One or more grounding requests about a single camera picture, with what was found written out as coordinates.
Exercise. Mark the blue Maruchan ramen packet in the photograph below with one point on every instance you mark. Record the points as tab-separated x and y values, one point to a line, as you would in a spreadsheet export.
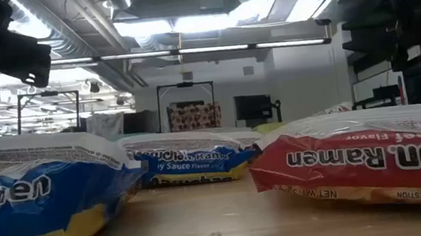
192	164
26	210

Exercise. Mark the black desk device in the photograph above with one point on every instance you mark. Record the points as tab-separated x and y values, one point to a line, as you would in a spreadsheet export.
384	94

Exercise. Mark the white board panel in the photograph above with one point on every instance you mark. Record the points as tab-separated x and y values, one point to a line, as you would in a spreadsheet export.
364	88

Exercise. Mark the white cloth cover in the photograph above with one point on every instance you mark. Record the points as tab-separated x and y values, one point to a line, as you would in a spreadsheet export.
106	125

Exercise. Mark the black box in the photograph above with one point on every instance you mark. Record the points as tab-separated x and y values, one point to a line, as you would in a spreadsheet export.
139	122

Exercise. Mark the long ceiling light bar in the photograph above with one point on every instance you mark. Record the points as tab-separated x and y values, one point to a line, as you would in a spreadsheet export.
187	51

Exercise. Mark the red patterned cloth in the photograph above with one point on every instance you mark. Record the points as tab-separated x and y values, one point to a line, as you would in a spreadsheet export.
194	116

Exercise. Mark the black computer monitor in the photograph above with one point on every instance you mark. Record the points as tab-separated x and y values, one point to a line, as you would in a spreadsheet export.
253	107

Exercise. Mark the corrugated silver ventilation duct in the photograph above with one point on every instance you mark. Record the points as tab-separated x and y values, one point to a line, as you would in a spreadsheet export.
67	47

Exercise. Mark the black metal rig frame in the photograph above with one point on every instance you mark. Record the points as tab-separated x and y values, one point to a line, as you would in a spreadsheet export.
46	94
184	84

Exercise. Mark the grey wall vent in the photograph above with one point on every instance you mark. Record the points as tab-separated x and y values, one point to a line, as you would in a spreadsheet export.
187	75
248	70

